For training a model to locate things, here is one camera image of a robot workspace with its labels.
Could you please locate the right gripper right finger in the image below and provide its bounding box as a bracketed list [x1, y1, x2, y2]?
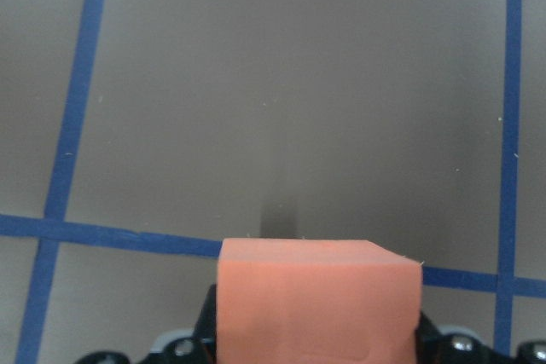
[411, 310, 513, 364]

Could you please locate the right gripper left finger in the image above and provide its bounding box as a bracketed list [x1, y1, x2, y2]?
[144, 284, 217, 363]

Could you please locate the orange foam cube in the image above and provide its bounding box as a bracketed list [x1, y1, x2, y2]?
[217, 238, 422, 363]

